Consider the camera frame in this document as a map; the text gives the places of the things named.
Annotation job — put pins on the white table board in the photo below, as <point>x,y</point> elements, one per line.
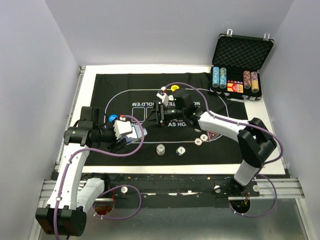
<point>83,96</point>

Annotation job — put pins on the purple yellow chip row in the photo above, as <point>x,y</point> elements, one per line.
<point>254,82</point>

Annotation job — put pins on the black aluminium chip case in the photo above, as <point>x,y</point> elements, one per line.
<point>238,53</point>

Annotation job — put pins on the blue blind button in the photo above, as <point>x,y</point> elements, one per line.
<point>112,118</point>

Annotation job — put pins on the red chip row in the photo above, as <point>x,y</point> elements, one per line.
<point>247,79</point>

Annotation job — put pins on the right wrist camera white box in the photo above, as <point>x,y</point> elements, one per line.
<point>163,97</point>

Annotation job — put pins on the blue yellow card box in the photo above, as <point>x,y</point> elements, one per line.
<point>136,135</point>

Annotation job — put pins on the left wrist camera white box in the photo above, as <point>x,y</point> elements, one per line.
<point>122,128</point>

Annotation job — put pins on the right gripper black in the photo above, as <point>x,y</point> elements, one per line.
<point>156,116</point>

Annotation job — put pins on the aluminium mounting rail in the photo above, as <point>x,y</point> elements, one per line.
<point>286,188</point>

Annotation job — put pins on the black poker felt mat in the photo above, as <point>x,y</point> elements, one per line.
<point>134,94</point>

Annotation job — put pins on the blue white chip stack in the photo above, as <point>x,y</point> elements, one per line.
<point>180,151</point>

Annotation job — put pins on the yellow dealer button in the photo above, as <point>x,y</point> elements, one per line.
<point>174,87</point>

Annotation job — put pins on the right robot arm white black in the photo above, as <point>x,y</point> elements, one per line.
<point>256,143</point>

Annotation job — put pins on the grey white chip stack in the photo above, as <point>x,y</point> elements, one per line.
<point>160,149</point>

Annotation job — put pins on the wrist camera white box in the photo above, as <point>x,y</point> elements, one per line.
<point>122,128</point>
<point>163,97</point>

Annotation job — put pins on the grey white chip top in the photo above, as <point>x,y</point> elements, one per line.
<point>171,97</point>

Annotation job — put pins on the red card deck in case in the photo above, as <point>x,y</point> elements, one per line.
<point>235,86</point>

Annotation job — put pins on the light blue chip row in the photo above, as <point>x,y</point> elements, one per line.
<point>215,77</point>

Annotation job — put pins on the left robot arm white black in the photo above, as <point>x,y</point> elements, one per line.
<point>65,213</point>

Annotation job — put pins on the teal chip row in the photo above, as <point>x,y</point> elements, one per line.
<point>223,78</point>

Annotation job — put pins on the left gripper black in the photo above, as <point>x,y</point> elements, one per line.
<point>113,146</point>

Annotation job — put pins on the red triangle mat logo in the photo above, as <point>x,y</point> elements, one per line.
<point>212,136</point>

